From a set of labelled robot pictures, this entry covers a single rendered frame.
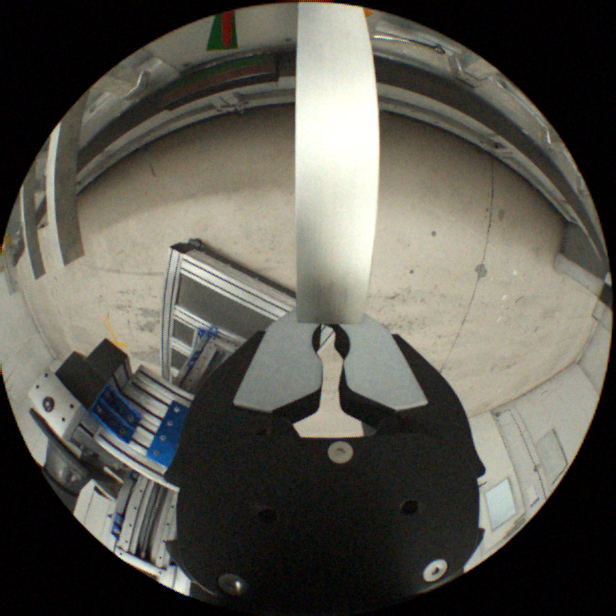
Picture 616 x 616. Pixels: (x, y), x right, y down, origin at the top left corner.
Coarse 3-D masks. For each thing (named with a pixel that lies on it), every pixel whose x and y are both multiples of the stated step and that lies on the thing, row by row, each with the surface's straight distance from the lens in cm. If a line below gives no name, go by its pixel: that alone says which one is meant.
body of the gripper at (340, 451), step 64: (256, 448) 5; (320, 448) 5; (384, 448) 5; (448, 448) 6; (192, 512) 5; (256, 512) 5; (320, 512) 5; (384, 512) 5; (448, 512) 6; (192, 576) 6; (256, 576) 5; (320, 576) 5; (384, 576) 5; (448, 576) 6
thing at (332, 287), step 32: (320, 32) 11; (352, 32) 12; (320, 64) 10; (352, 64) 10; (320, 96) 8; (352, 96) 9; (320, 128) 8; (352, 128) 8; (320, 160) 7; (352, 160) 8; (320, 192) 7; (352, 192) 7; (320, 224) 7; (352, 224) 7; (320, 256) 8; (352, 256) 8; (320, 288) 8; (352, 288) 8; (320, 320) 9; (352, 320) 9
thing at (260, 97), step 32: (128, 64) 70; (96, 96) 81; (224, 96) 89; (256, 96) 94; (288, 96) 91; (384, 96) 95; (160, 128) 115; (448, 128) 111; (512, 160) 138; (544, 192) 178
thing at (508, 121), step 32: (384, 32) 40; (160, 64) 45; (288, 64) 36; (384, 64) 35; (416, 64) 36; (448, 64) 41; (128, 96) 44; (160, 96) 42; (448, 96) 42; (480, 96) 42; (96, 128) 53; (128, 128) 53; (512, 128) 49; (544, 128) 57; (544, 160) 60; (576, 192) 77
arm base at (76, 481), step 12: (48, 444) 66; (48, 456) 66; (60, 456) 62; (48, 468) 66; (60, 468) 63; (72, 468) 62; (60, 480) 65; (72, 480) 64; (84, 480) 65; (72, 492) 66
